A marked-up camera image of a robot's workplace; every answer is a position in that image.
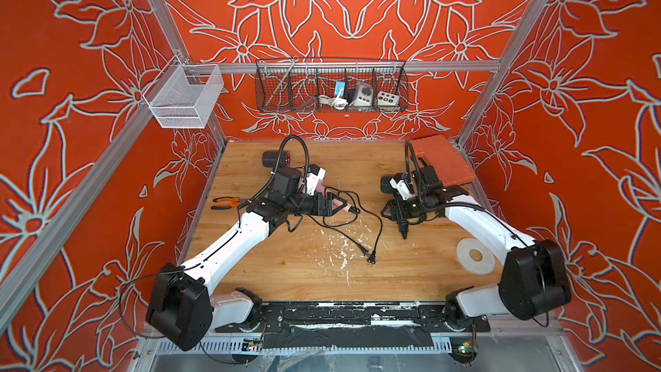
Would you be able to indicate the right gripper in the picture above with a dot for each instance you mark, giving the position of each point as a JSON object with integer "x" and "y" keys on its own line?
{"x": 398, "y": 209}

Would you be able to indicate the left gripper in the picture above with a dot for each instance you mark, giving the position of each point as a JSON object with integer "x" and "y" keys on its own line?
{"x": 318, "y": 200}

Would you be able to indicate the pink hair dryer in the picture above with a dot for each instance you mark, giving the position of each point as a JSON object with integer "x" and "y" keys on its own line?
{"x": 338, "y": 203}

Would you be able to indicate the dark green hair dryer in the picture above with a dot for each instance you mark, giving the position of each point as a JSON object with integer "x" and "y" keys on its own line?
{"x": 387, "y": 189}

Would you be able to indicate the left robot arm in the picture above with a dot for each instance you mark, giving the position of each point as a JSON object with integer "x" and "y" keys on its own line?
{"x": 182, "y": 306}

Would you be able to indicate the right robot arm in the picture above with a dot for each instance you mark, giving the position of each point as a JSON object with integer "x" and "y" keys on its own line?
{"x": 533, "y": 280}

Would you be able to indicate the black hair dryer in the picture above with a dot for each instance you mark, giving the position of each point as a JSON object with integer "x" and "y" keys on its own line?
{"x": 272, "y": 158}

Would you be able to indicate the orange tool case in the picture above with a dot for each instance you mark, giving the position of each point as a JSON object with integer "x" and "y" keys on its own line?
{"x": 450, "y": 166}

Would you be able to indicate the white tape roll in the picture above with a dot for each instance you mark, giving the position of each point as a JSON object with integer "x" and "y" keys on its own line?
{"x": 474, "y": 257}

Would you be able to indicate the white socket cube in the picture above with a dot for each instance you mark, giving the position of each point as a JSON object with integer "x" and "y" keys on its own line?
{"x": 388, "y": 102}

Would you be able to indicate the white power adapter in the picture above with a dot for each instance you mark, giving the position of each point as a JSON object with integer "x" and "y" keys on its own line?
{"x": 363, "y": 96}

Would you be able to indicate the blue small box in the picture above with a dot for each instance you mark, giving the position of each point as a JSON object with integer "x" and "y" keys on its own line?
{"x": 339, "y": 89}

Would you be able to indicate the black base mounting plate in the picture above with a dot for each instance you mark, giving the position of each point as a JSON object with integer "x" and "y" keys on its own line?
{"x": 347, "y": 325}

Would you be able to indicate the clear plastic bin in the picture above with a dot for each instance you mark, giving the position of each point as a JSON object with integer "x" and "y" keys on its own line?
{"x": 177, "y": 103}

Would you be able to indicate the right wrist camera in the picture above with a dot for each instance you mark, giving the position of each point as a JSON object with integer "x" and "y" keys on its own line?
{"x": 403, "y": 187}

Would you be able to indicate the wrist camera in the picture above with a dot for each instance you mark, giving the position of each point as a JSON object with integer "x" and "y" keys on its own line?
{"x": 314, "y": 176}
{"x": 403, "y": 187}

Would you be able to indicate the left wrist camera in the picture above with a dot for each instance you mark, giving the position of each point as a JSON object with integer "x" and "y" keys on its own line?
{"x": 314, "y": 176}

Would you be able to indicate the orange handled pliers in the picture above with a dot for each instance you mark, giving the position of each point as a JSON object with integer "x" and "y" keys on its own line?
{"x": 225, "y": 203}

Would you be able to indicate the black wire wall basket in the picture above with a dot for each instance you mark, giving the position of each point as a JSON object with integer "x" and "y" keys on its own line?
{"x": 306, "y": 85}

